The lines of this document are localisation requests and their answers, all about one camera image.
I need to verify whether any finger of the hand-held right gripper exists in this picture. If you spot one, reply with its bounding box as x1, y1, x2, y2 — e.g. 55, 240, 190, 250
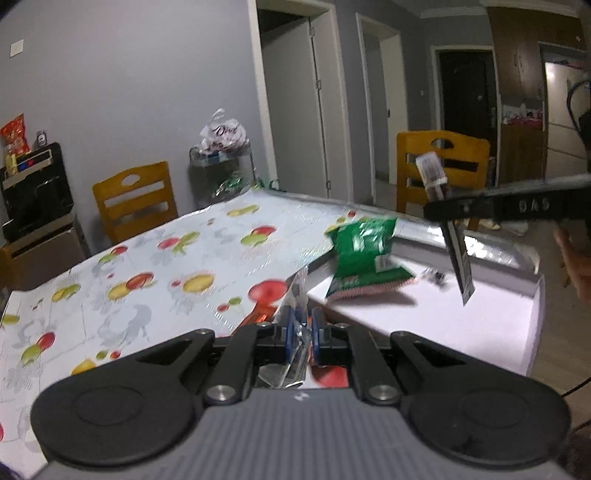
424, 173, 591, 222

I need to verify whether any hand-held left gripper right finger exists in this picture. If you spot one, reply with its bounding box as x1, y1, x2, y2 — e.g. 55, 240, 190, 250
311, 306, 499, 407

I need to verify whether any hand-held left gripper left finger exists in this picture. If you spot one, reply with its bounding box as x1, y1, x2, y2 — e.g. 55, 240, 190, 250
106, 306, 301, 408

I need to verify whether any crinkled clear plastic packet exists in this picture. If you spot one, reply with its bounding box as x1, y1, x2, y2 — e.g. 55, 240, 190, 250
256, 267, 317, 389

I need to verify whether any long dark snack packet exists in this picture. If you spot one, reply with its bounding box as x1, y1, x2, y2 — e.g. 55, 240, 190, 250
414, 151, 477, 306

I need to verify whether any green snack bag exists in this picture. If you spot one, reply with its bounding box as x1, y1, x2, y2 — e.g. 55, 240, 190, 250
324, 216, 417, 305

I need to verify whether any grey box white inside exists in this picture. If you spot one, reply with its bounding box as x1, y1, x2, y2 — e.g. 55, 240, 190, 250
288, 225, 546, 377

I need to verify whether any person's right hand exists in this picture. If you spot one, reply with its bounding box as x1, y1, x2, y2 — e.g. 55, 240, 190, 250
553, 226, 591, 301

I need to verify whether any wooden chair oval cutout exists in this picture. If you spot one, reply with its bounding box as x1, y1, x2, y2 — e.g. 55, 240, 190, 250
92, 161, 178, 245
397, 130, 491, 232

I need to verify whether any white fridge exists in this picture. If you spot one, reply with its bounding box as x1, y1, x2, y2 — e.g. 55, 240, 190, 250
542, 59, 591, 178

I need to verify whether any tiny dark clear packet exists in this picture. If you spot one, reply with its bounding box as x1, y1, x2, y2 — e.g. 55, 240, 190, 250
424, 267, 450, 289

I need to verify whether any dark door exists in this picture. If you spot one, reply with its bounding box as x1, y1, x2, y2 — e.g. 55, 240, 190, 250
431, 45, 500, 134

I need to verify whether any brown wooden cabinet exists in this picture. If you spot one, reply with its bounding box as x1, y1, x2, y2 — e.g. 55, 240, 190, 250
488, 6, 588, 185

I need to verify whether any white door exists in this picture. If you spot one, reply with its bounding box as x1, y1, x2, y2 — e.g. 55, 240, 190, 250
256, 0, 345, 200
355, 13, 409, 204

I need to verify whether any white plastic bag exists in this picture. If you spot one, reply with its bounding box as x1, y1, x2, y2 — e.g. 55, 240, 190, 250
199, 109, 250, 153

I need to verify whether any black water dispenser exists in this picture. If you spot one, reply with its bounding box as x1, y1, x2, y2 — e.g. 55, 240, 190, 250
0, 142, 75, 241

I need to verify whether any red snack bag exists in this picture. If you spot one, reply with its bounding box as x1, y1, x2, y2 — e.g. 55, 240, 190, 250
0, 114, 29, 155

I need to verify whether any black cable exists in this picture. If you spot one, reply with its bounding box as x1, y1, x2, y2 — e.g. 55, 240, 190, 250
566, 79, 591, 160

